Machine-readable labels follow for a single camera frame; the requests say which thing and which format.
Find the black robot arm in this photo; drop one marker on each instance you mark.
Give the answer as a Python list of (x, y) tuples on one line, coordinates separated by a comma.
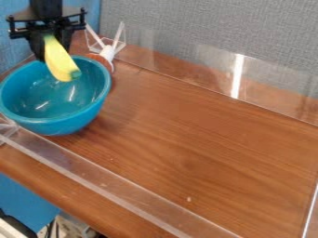
[(40, 4)]

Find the yellow green toy corn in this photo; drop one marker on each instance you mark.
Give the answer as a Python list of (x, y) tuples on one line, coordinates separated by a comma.
[(60, 61)]

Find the orange white toy object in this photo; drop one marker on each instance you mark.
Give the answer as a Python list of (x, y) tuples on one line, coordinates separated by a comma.
[(105, 57)]

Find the blue bowl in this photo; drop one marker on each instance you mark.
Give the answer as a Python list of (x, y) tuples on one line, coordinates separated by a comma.
[(52, 107)]

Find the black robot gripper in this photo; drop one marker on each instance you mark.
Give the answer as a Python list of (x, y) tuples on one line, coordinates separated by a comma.
[(58, 20)]

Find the clear acrylic front barrier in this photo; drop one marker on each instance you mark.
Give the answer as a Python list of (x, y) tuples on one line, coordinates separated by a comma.
[(146, 204)]

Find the clear acrylic barrier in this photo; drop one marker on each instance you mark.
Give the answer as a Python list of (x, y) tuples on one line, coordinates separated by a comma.
[(146, 204), (271, 86)]

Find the clear acrylic back barrier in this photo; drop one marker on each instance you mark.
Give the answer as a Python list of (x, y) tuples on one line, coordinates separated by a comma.
[(271, 86)]

